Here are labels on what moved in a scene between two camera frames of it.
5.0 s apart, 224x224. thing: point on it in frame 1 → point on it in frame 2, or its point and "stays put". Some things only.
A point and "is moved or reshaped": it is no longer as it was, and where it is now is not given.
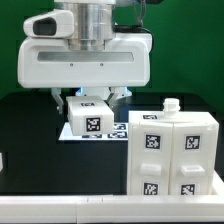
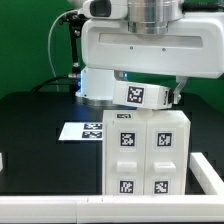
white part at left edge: x=1 y=161 stays put
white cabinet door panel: x=193 y=158 → x=164 y=157
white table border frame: x=117 y=208 stays put
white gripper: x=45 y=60 → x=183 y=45
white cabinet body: x=172 y=152 is moved or reshaped
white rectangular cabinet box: x=89 y=115 → x=140 y=95
